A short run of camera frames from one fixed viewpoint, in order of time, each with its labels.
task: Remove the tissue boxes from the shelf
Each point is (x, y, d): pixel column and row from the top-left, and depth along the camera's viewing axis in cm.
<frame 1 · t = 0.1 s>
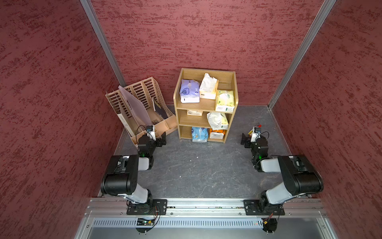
left hand: (158, 134, 94), fingers open
right hand: (249, 135, 94), fingers open
wooden three-tier shelf: (206, 101, 82), point 32 cm above the table
wooden slotted desk organizer: (148, 94, 109), point 16 cm above the table
small beige tissue box: (194, 112, 91), point 21 cm above the table
white yellow tissue pack: (218, 121, 84), point 23 cm above the table
blue tissue pack: (199, 134, 98), point 6 cm above the table
orange tissue box: (217, 134, 97), point 8 cm above the table
lavender paper folder: (134, 106, 103), point 14 cm above the table

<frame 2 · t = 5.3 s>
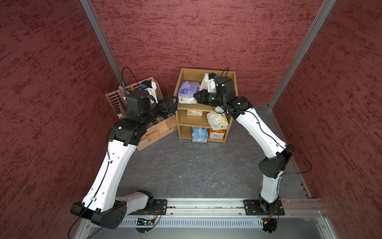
left hand: (169, 104, 64), fingers open
right hand: (193, 98, 72), fingers closed
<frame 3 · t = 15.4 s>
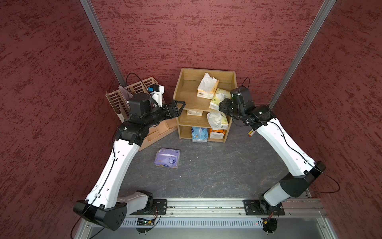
left hand: (177, 108, 65), fingers open
right hand: (221, 108, 73), fingers open
purple tissue pack: (167, 157, 87), point 7 cm above the table
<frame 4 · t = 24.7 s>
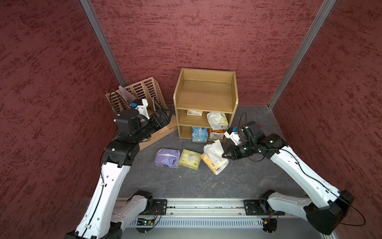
left hand: (166, 118, 63), fingers open
right hand: (224, 159, 69), fingers closed
orange white tissue box: (214, 157, 69), point 24 cm above the table
yellow green tissue pack: (190, 159, 87), point 7 cm above the table
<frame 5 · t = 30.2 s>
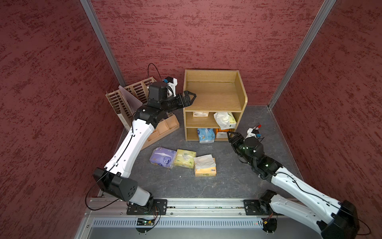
left hand: (189, 101, 70), fingers open
right hand: (226, 137, 77), fingers open
small beige tissue box: (200, 114, 91), point 20 cm above the table
white yellow tissue pack: (225, 120, 85), point 23 cm above the table
blue tissue pack: (206, 135, 97), point 7 cm above the table
orange white tissue box: (205, 166, 83), point 7 cm above the table
